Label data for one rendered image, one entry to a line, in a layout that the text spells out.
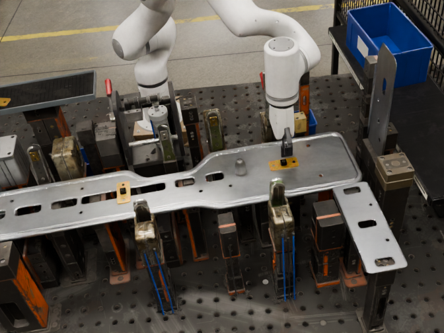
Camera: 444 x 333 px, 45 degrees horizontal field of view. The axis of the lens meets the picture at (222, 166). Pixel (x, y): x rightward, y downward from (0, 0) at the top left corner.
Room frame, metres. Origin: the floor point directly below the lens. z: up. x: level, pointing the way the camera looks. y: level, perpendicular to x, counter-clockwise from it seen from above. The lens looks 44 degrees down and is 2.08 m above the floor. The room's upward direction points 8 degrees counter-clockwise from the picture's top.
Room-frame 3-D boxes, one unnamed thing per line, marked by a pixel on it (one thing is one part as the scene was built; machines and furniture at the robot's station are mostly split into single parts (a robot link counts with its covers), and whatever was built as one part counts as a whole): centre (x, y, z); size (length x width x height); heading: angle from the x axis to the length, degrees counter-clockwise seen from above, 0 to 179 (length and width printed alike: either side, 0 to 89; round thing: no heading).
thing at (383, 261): (0.74, -0.35, 0.84); 0.11 x 0.06 x 0.29; 3
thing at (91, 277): (1.07, 0.50, 0.84); 0.13 x 0.11 x 0.29; 3
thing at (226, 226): (0.93, 0.01, 0.84); 0.11 x 0.08 x 0.29; 3
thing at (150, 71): (1.71, 0.18, 1.09); 0.19 x 0.12 x 0.24; 124
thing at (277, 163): (1.11, -0.18, 1.01); 0.08 x 0.04 x 0.01; 93
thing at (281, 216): (0.90, -0.13, 0.87); 0.12 x 0.09 x 0.35; 3
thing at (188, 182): (1.09, 0.11, 0.84); 0.12 x 0.05 x 0.29; 3
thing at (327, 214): (0.93, -0.26, 0.84); 0.11 x 0.10 x 0.28; 3
